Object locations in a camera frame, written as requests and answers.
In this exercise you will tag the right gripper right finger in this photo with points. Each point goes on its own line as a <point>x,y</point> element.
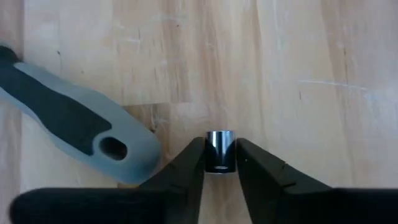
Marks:
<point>273,193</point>

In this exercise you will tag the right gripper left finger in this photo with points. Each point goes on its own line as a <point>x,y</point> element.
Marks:
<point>180,186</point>

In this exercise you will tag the chrome socket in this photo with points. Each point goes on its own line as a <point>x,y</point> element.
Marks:
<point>220,149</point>

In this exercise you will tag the grey black nut driver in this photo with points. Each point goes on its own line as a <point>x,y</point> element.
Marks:
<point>62,109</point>

